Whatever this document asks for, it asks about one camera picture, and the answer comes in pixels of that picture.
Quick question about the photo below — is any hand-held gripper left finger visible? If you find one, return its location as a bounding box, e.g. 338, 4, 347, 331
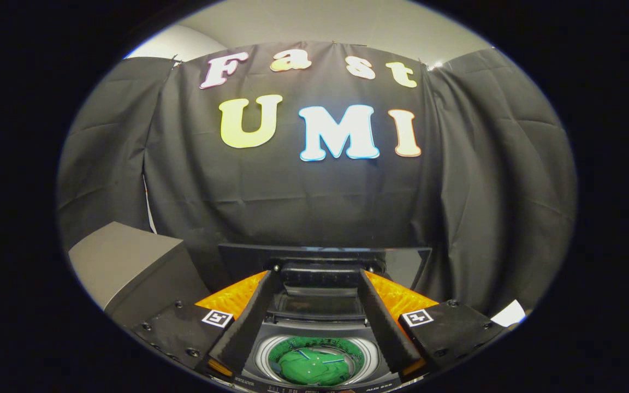
130, 270, 281, 381

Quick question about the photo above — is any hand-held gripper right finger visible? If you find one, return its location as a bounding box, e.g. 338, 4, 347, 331
359, 269, 507, 383

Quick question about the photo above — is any grey washing machine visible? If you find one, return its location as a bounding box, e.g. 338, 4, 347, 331
233, 262, 419, 393

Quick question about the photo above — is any green polo shirt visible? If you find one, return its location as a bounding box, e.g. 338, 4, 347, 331
268, 337, 365, 386

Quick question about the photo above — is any white paper sheet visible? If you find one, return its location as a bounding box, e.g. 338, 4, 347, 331
490, 299, 527, 328

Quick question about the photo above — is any black backdrop cloth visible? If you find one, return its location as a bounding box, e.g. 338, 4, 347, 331
57, 41, 577, 318

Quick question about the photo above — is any grey cabinet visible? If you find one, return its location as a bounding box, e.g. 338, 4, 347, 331
69, 221, 211, 329

